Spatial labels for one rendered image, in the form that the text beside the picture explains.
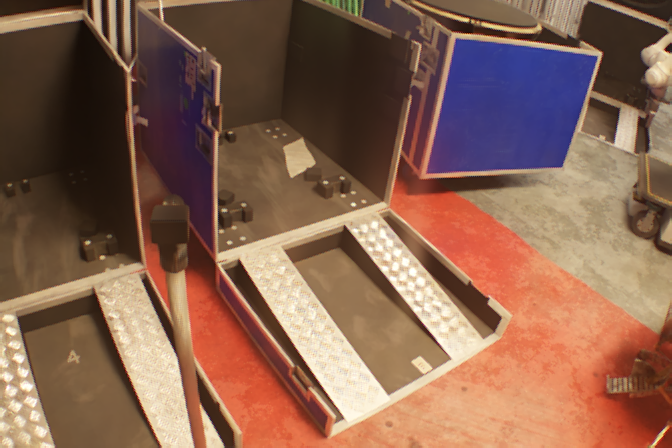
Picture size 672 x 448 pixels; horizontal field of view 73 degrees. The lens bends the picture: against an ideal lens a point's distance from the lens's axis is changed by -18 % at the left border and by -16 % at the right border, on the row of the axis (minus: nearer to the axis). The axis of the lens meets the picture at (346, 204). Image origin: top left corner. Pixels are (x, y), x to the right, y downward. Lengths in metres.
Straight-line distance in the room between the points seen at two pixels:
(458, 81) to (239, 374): 1.66
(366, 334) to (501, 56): 1.48
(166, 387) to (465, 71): 1.91
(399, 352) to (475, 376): 0.31
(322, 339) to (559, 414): 0.95
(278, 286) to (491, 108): 1.43
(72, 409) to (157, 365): 0.35
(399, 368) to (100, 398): 1.08
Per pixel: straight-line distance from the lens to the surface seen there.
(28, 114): 2.61
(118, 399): 1.87
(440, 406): 1.95
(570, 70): 3.03
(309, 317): 1.99
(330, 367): 1.89
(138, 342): 1.89
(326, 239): 2.33
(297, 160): 2.74
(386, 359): 2.01
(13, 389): 1.88
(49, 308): 2.07
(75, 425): 1.85
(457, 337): 2.15
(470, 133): 2.79
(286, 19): 2.94
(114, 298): 2.00
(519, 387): 2.12
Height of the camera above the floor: 1.53
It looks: 34 degrees down
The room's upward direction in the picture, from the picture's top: 9 degrees clockwise
